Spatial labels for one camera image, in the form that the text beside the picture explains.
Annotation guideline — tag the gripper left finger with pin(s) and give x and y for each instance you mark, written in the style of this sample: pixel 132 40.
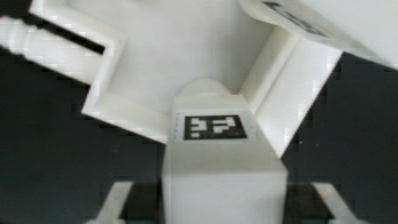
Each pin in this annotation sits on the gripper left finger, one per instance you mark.
pixel 130 204

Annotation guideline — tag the white chair leg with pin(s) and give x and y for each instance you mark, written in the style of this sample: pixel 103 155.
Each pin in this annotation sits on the white chair leg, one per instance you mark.
pixel 222 174
pixel 350 24

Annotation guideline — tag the white chair seat part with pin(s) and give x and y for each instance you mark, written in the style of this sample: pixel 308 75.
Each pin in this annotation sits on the white chair seat part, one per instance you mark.
pixel 183 46

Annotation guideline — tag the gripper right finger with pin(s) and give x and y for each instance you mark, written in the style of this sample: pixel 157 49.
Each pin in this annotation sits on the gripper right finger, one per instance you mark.
pixel 315 205

